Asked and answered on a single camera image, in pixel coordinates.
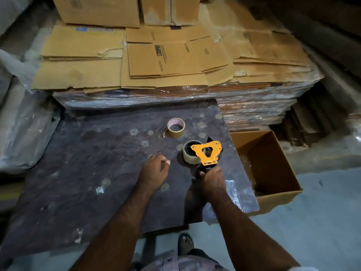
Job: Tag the pile of flattened cardboard boxes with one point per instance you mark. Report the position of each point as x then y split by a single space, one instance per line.
174 56

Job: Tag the brown tape roll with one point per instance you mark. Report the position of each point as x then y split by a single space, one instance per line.
175 128

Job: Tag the plastic-wrapped bundle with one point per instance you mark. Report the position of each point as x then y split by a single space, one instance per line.
25 118

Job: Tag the person's foot in sandal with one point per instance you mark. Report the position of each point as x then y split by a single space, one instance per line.
185 244

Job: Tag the plastic-wrapped cardboard stack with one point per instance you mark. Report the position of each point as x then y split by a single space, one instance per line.
197 101

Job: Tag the open cardboard box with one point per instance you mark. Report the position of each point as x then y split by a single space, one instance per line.
268 166

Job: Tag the orange tape dispenser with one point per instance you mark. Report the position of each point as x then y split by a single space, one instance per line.
208 153

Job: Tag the person's left thumb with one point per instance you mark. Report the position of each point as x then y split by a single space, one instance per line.
166 163

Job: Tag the person's right hand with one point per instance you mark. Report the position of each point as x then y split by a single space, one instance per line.
212 182

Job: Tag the clear tape roll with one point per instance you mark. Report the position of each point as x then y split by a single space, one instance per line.
189 155

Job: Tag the upright cardboard box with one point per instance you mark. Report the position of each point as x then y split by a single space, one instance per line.
97 9
170 9

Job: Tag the stack of dark cardboard sheets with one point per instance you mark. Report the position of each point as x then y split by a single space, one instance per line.
313 121

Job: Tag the person's left forearm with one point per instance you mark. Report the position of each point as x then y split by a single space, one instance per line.
112 231

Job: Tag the person's patterned clothing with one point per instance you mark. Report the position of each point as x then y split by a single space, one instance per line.
183 262

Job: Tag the person's right fingers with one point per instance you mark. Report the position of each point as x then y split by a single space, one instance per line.
210 169

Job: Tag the person's right forearm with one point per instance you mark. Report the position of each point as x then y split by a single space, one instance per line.
248 237

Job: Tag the person's left hand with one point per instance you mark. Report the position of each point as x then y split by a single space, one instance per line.
153 172

